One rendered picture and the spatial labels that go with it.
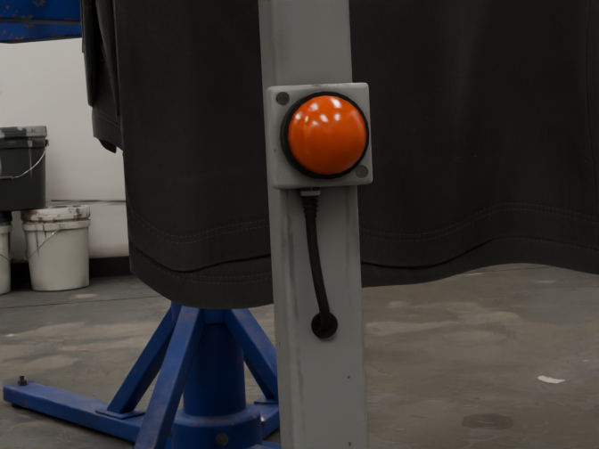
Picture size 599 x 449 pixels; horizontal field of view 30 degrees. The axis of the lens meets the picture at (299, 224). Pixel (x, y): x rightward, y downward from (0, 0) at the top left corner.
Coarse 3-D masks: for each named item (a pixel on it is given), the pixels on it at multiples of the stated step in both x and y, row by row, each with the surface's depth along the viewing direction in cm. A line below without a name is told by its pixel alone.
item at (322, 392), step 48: (288, 0) 55; (336, 0) 55; (288, 48) 55; (336, 48) 55; (288, 96) 54; (288, 192) 55; (336, 192) 56; (288, 240) 55; (336, 240) 56; (288, 288) 56; (336, 288) 56; (288, 336) 56; (336, 336) 56; (288, 384) 56; (336, 384) 56; (288, 432) 57; (336, 432) 57
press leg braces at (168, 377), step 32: (192, 320) 210; (256, 320) 213; (160, 352) 233; (192, 352) 208; (256, 352) 208; (128, 384) 242; (160, 384) 201; (128, 416) 244; (160, 416) 196; (160, 448) 195
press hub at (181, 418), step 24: (216, 312) 214; (216, 336) 215; (216, 360) 215; (240, 360) 219; (192, 384) 217; (216, 384) 216; (240, 384) 219; (192, 408) 218; (216, 408) 216; (240, 408) 219; (192, 432) 214; (216, 432) 214; (240, 432) 215
